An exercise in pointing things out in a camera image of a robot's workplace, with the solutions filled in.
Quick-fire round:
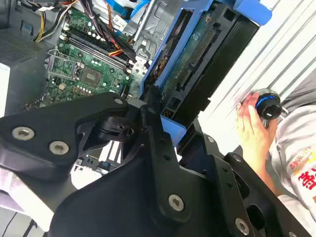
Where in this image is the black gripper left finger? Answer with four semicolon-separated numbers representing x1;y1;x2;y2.
0;83;193;223

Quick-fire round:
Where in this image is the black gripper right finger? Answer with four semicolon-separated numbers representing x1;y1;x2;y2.
177;119;312;237

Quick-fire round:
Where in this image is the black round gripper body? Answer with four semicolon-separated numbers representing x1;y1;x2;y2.
47;156;239;237

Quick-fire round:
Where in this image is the round black tool blue ring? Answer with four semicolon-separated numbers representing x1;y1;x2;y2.
251;88;289;122

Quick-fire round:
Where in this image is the hard disk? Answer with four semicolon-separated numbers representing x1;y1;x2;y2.
139;0;273;154

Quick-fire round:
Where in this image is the person's bare hand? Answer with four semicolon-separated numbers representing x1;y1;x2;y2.
234;92;273;161

